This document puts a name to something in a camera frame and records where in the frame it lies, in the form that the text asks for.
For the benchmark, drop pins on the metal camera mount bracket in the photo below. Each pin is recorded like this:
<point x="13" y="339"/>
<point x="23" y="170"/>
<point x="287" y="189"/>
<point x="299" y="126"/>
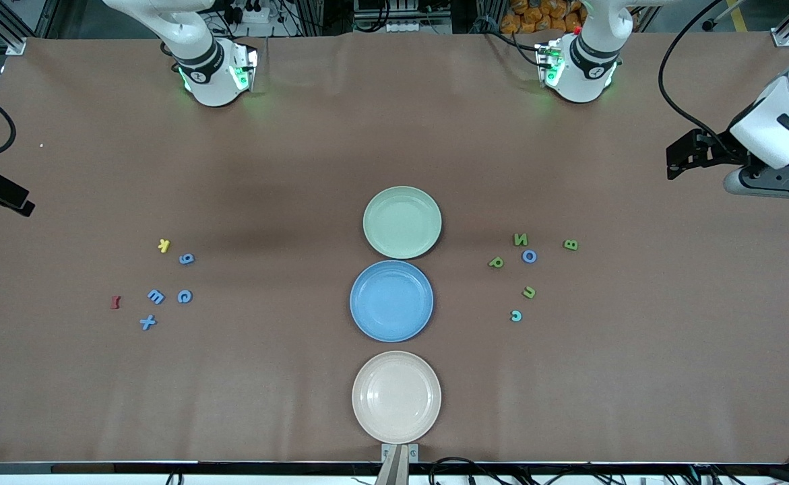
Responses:
<point x="397" y="465"/>

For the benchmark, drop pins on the red letter I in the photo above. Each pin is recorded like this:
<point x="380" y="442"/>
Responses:
<point x="116" y="302"/>

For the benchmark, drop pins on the blue letter E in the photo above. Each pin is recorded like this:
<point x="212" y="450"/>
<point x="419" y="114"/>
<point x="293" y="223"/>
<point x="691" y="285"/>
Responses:
<point x="155" y="296"/>

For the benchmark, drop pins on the blue letter C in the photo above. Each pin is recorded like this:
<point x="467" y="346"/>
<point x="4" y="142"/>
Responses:
<point x="180" y="296"/>

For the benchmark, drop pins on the green letter B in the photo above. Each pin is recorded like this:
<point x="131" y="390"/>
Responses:
<point x="571" y="245"/>

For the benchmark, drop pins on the teal letter C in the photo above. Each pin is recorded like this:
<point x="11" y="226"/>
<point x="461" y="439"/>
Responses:
<point x="512" y="315"/>

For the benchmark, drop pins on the white power strip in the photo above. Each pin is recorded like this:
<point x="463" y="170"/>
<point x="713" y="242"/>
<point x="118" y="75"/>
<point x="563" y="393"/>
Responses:
<point x="253" y="13"/>
<point x="404" y="27"/>

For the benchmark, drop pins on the blue plate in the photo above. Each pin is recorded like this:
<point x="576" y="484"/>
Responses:
<point x="391" y="301"/>

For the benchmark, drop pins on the blue letter X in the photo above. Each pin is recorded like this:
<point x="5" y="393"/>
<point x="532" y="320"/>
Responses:
<point x="147" y="322"/>

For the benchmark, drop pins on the green letter N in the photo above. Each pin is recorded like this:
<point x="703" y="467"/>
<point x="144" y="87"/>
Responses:
<point x="521" y="239"/>

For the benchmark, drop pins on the blue digit 9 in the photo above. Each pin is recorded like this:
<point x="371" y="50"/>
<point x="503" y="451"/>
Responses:
<point x="186" y="259"/>

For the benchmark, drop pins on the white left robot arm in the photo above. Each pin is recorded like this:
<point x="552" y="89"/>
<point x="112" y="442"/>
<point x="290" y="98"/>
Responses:
<point x="579" y="74"/>

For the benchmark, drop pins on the orange bags pile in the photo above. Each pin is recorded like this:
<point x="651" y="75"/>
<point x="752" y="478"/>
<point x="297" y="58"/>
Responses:
<point x="542" y="13"/>

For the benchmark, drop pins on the green letter U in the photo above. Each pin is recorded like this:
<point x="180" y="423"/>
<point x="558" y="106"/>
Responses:
<point x="525" y="292"/>

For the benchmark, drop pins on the yellow letter K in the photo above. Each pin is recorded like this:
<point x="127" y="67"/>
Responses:
<point x="164" y="246"/>

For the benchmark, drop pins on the green plate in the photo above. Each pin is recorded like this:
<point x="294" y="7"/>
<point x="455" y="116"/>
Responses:
<point x="402" y="222"/>

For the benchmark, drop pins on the brown table cover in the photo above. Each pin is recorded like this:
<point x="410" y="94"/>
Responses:
<point x="232" y="404"/>

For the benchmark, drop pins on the beige plate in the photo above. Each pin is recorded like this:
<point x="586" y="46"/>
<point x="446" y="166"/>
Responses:
<point x="396" y="397"/>

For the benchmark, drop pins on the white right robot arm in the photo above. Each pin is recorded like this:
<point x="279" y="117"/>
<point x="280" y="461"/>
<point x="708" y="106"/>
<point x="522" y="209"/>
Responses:
<point x="209" y="81"/>

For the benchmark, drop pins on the blue letter O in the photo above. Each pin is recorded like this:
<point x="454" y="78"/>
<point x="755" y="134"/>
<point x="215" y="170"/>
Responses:
<point x="524" y="256"/>

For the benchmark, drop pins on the green letter P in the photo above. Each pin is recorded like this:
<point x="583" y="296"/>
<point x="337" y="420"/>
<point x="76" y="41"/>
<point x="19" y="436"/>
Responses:
<point x="496" y="262"/>

